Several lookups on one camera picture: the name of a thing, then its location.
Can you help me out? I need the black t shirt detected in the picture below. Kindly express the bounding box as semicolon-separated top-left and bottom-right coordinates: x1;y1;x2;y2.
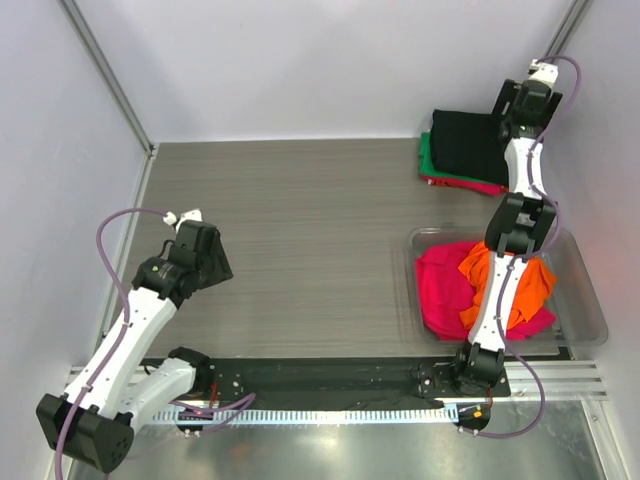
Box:
430;109;509;187

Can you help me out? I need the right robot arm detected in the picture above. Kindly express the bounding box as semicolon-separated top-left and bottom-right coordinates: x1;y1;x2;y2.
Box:
450;78;562;396

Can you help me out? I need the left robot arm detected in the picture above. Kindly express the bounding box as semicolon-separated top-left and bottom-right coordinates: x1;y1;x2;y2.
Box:
36;209;233;474

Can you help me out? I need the pink folded t shirt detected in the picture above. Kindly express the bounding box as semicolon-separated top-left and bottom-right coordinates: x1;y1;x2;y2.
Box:
420;175;508;196

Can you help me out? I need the green folded t shirt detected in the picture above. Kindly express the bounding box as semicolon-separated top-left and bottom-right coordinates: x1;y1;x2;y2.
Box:
418;131;482;182

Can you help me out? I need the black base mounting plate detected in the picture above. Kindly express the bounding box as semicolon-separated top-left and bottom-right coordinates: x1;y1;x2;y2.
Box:
179;357;511;411

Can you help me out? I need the orange crumpled t shirt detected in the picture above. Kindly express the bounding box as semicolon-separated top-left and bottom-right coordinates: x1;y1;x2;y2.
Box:
458;243;557;340

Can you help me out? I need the pink crumpled t shirt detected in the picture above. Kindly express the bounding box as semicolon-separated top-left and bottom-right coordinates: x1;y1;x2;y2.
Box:
414;243;557;343

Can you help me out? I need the clear plastic bin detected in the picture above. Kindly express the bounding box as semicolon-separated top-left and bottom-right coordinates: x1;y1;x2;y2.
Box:
405;224;608;355

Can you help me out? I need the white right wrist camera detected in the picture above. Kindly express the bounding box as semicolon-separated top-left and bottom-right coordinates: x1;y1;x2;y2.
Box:
528;59;559;88

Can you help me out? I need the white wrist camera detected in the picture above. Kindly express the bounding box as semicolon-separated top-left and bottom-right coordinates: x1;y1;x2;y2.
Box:
163;209;203;232
528;59;559;88

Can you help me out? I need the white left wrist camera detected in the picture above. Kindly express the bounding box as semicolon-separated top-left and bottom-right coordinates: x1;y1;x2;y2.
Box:
163;209;203;232

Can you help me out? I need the right aluminium frame post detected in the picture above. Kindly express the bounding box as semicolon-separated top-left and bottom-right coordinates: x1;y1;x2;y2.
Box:
544;0;594;63

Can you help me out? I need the aluminium frame post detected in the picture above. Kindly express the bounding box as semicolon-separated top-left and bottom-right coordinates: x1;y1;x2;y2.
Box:
544;0;594;63
58;0;154;157

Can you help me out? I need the left aluminium frame post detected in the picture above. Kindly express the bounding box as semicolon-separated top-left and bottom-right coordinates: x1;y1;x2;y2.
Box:
58;0;154;157

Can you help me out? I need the white slotted cable duct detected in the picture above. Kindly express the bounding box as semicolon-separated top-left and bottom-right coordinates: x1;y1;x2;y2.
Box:
149;404;459;427

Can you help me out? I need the aluminium front rail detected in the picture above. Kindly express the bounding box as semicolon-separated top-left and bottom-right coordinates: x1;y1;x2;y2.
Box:
59;361;609;406

